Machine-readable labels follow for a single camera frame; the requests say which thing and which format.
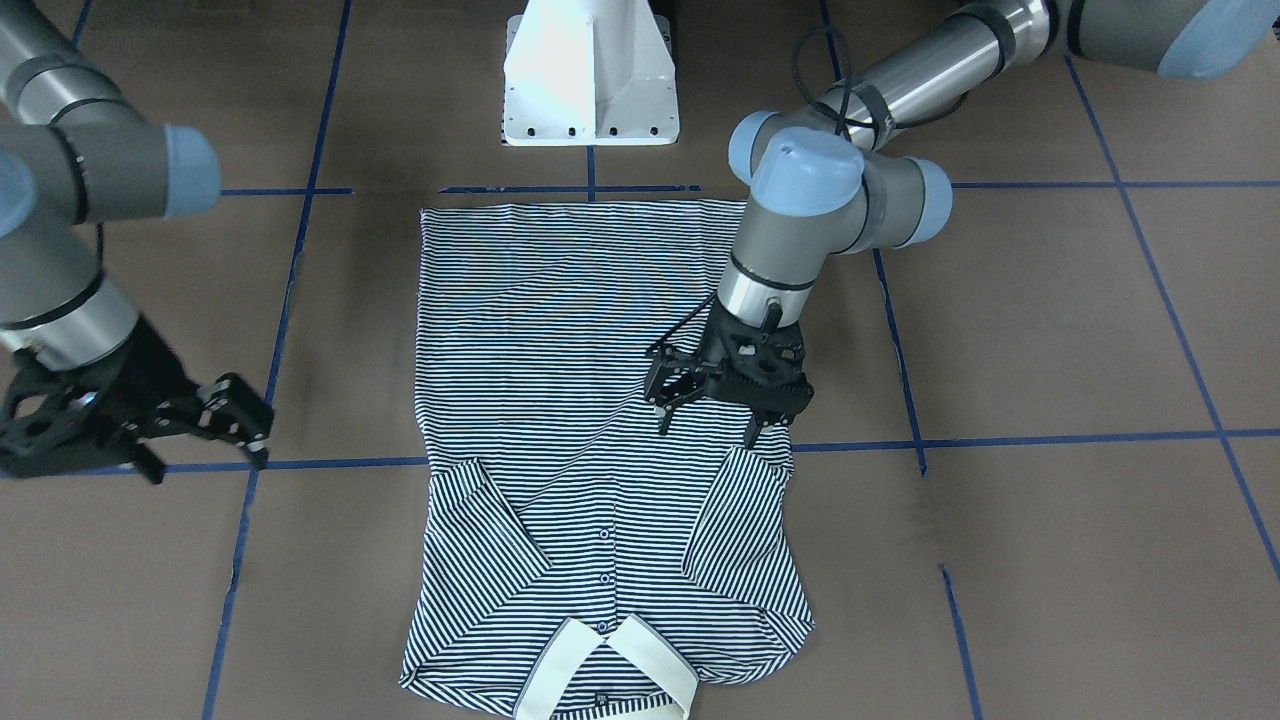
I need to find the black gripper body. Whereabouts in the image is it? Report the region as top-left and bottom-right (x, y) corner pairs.
(644, 300), (814, 427)
(1, 316), (201, 479)

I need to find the navy white striped polo shirt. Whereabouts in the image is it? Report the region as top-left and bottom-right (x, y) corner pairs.
(399, 199), (815, 719)

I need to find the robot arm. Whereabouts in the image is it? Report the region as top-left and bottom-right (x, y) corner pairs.
(644, 1), (1277, 447)
(1, 1), (274, 484)

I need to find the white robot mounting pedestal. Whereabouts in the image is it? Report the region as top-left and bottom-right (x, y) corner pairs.
(500, 1), (681, 147)

